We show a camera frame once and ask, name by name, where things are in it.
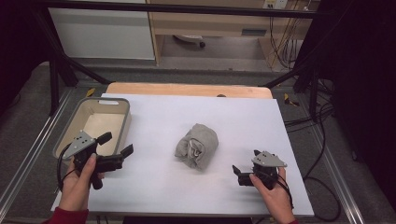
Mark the white cabinet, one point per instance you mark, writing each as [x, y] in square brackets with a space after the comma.
[102, 34]

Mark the person's red left sleeve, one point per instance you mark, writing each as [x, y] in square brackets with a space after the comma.
[70, 217]

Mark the white power outlet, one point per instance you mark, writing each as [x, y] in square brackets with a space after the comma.
[275, 3]

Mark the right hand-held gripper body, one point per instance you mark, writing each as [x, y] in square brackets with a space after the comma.
[266, 165]

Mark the grey garment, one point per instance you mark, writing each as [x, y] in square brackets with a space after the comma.
[197, 146]

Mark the white board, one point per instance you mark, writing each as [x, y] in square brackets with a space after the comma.
[193, 193]

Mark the yellow and black tape piece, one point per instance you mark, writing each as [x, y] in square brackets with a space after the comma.
[290, 101]

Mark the wooden table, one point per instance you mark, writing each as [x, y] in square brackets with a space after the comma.
[186, 89]

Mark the person's red right sleeve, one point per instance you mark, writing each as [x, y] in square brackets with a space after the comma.
[294, 222]

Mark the beige storage basket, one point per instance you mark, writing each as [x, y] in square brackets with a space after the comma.
[121, 118]

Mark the black metal frame leg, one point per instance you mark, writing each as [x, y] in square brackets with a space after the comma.
[56, 71]
[306, 74]

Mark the person's left hand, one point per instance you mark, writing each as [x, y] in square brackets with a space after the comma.
[76, 186]

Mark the black metal crossbar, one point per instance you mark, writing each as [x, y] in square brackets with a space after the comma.
[186, 9]

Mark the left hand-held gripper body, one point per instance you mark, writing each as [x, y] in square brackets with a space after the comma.
[81, 146]

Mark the aluminium rail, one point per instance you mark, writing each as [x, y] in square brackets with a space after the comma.
[31, 149]
[339, 177]

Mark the person's right hand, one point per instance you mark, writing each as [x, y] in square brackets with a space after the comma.
[274, 199]

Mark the light wooden desk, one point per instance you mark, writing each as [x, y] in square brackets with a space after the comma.
[218, 23]

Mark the office chair base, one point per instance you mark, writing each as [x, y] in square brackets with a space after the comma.
[191, 39]

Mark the person's red sleeve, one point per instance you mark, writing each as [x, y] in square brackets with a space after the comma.
[294, 222]
[70, 217]

